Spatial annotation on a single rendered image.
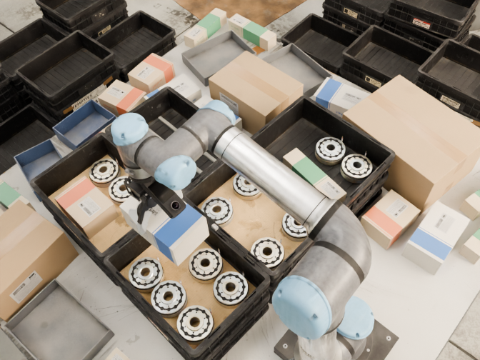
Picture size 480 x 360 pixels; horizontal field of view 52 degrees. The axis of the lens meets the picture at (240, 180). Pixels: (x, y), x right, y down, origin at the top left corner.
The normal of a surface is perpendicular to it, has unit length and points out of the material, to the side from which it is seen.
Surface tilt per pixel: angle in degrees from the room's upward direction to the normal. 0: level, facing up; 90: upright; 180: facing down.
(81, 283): 0
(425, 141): 0
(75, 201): 0
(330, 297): 39
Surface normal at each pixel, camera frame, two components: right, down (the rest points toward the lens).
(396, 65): -0.04, -0.57
